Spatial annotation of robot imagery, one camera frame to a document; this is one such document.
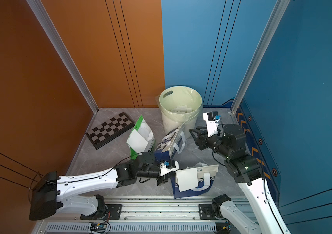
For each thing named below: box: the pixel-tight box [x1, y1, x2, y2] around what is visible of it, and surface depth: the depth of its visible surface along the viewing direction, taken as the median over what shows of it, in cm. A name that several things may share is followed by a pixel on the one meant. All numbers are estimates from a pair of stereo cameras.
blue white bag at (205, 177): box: [170, 164, 219, 199], surface depth 65 cm
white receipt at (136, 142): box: [125, 128, 149, 155], surface depth 78 cm
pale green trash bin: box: [155, 85, 204, 139], surface depth 94 cm
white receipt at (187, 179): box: [175, 167, 199, 193], surface depth 63 cm
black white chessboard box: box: [85, 111, 135, 150], surface depth 105 cm
